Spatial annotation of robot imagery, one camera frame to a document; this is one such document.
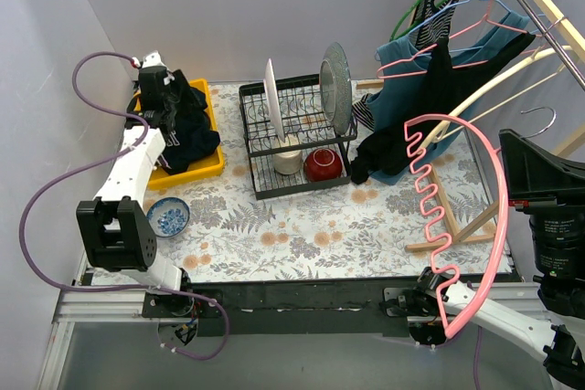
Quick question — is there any thick pink hanger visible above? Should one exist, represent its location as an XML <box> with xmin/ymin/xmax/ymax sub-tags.
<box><xmin>404</xmin><ymin>106</ymin><xmax>557</xmax><ymax>339</ymax></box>

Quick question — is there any navy basketball tank top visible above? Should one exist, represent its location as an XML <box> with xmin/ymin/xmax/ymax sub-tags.
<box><xmin>159</xmin><ymin>69</ymin><xmax>220</xmax><ymax>175</ymax></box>

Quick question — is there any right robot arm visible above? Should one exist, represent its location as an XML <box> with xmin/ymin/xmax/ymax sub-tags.
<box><xmin>380</xmin><ymin>129</ymin><xmax>584</xmax><ymax>389</ymax></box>

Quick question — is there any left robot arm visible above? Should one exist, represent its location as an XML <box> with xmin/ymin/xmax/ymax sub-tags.
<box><xmin>76</xmin><ymin>121</ymin><xmax>195</xmax><ymax>317</ymax></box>

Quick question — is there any black tank top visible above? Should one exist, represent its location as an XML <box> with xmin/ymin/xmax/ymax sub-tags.
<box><xmin>351</xmin><ymin>33</ymin><xmax>535</xmax><ymax>184</ymax></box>

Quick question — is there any teal tank top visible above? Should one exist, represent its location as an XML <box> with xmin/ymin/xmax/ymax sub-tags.
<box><xmin>366</xmin><ymin>16</ymin><xmax>529</xmax><ymax>185</ymax></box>

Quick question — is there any striped tank top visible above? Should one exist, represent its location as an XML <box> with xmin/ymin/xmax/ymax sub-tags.
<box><xmin>350</xmin><ymin>0</ymin><xmax>476</xmax><ymax>132</ymax></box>

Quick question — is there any wooden clothes rack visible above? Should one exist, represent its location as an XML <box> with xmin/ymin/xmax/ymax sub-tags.
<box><xmin>356</xmin><ymin>0</ymin><xmax>584</xmax><ymax>253</ymax></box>

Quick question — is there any yellow plastic tray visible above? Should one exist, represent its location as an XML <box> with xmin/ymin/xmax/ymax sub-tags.
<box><xmin>147</xmin><ymin>78</ymin><xmax>225</xmax><ymax>191</ymax></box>

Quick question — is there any white plate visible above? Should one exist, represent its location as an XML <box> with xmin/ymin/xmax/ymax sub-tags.
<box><xmin>263</xmin><ymin>58</ymin><xmax>285</xmax><ymax>142</ymax></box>

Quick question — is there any blue white patterned bowl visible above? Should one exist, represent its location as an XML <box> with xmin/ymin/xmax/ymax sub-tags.
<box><xmin>146</xmin><ymin>197</ymin><xmax>190</xmax><ymax>238</ymax></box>

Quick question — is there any white ceramic cup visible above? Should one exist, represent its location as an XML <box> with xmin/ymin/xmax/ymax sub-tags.
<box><xmin>272</xmin><ymin>135</ymin><xmax>303</xmax><ymax>175</ymax></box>

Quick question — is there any grey patterned plate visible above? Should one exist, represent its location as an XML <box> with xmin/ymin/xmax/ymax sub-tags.
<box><xmin>319</xmin><ymin>42</ymin><xmax>352</xmax><ymax>136</ymax></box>

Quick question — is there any floral table mat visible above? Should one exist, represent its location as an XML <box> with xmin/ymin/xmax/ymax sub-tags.
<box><xmin>90</xmin><ymin>79</ymin><xmax>513</xmax><ymax>282</ymax></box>

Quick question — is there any red bowl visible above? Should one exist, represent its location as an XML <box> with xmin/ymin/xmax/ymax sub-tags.
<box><xmin>303</xmin><ymin>148</ymin><xmax>343</xmax><ymax>182</ymax></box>

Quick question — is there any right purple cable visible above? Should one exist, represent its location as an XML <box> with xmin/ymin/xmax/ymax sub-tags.
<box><xmin>438</xmin><ymin>325</ymin><xmax>488</xmax><ymax>390</ymax></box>

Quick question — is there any black wire dish rack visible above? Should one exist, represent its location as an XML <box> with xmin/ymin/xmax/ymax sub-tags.
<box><xmin>239</xmin><ymin>74</ymin><xmax>357</xmax><ymax>200</ymax></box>

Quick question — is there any blue wire hanger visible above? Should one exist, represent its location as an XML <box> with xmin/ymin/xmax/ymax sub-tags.
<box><xmin>377</xmin><ymin>0</ymin><xmax>526</xmax><ymax>70</ymax></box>

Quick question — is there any thin pink wire hanger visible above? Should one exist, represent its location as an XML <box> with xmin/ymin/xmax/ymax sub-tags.
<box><xmin>376</xmin><ymin>0</ymin><xmax>527</xmax><ymax>80</ymax></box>

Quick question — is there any aluminium frame rail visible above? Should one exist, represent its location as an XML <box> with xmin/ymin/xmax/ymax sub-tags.
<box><xmin>37</xmin><ymin>290</ymin><xmax>144</xmax><ymax>389</ymax></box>

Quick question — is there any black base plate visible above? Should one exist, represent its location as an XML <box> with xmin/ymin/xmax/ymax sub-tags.
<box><xmin>142</xmin><ymin>278</ymin><xmax>441</xmax><ymax>337</ymax></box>

